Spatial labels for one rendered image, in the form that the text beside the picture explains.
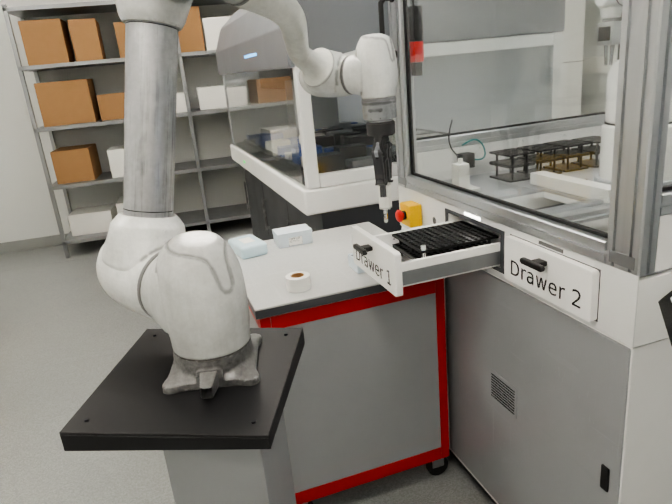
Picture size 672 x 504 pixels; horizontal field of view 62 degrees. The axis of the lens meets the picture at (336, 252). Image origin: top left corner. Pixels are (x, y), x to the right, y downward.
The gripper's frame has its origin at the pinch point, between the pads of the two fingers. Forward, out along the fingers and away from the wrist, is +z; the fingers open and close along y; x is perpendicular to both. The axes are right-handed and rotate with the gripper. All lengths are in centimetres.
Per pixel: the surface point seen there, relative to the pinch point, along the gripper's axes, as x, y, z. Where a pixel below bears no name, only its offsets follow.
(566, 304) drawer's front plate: 46, 28, 17
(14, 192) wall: -402, -222, 47
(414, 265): 12.0, 21.2, 12.1
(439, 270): 17.2, 17.3, 14.6
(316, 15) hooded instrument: -37, -58, -52
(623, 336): 56, 38, 19
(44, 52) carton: -326, -219, -65
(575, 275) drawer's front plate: 47, 30, 10
